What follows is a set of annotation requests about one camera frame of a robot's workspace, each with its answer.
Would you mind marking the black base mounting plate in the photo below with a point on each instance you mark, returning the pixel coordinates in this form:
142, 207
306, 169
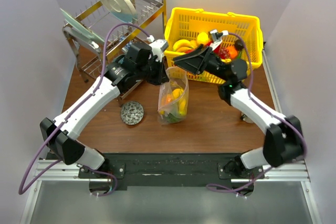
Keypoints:
178, 170

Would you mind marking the dark purple plum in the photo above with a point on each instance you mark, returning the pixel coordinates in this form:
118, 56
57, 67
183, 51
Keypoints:
239, 45

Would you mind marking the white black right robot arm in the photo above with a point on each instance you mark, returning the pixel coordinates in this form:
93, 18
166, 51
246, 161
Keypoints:
283, 141

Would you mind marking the aluminium frame rail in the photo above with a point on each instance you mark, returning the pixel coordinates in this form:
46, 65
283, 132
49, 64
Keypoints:
58, 173

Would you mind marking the purple grape bunch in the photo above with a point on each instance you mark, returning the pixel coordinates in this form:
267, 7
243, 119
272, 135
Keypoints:
224, 53

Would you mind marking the clear zip top bag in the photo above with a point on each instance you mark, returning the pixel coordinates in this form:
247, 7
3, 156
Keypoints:
177, 86

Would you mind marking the black white floral bowl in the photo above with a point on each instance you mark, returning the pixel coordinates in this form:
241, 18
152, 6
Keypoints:
132, 113

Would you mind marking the cream metal cup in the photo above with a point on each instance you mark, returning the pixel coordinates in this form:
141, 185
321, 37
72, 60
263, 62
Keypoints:
246, 119

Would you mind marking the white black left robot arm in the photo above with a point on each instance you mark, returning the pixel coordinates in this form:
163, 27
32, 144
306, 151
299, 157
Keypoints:
141, 62

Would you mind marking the yellow banana bunch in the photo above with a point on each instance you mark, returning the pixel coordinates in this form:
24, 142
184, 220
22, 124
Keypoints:
182, 45

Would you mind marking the yellow pear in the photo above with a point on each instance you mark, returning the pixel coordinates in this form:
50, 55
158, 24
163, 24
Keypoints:
203, 38

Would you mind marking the white round plate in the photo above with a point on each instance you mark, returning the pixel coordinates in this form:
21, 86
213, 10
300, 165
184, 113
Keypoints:
121, 9

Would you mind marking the light green plate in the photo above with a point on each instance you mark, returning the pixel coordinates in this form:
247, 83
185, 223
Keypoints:
81, 28

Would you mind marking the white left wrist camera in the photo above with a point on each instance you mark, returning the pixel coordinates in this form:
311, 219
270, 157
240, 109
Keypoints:
159, 46

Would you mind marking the yellow plastic basket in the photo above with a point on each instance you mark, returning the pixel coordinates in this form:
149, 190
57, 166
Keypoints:
187, 23

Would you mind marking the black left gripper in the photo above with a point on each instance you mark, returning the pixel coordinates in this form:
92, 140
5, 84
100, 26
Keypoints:
161, 77

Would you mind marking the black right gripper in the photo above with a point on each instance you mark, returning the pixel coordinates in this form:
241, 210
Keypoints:
193, 61

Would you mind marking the steel dish rack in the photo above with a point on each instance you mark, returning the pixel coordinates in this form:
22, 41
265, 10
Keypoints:
88, 54

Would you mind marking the green leafy vegetable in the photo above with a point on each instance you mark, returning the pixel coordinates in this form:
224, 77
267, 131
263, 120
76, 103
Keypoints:
170, 118

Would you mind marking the blue chevron mug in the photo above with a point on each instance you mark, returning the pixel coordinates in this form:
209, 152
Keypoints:
128, 45

